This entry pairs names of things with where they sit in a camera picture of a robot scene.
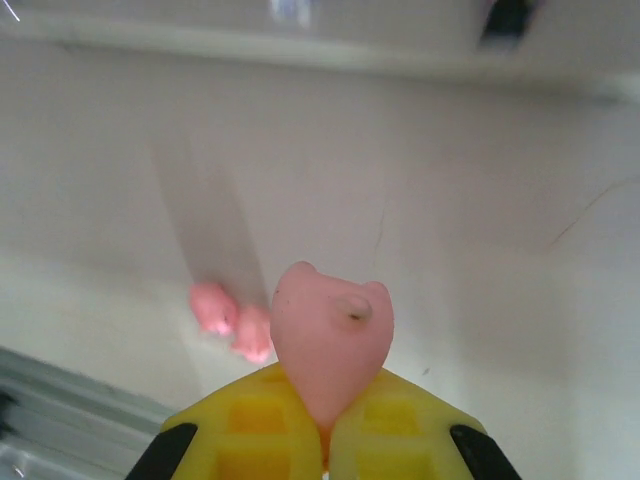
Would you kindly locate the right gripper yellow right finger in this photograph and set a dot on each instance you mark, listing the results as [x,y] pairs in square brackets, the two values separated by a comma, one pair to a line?
[400,430]

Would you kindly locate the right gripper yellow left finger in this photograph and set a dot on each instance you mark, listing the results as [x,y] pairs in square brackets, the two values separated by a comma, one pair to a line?
[250,430]

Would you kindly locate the aluminium rail base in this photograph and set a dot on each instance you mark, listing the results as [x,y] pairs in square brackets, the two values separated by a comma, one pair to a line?
[60,400]

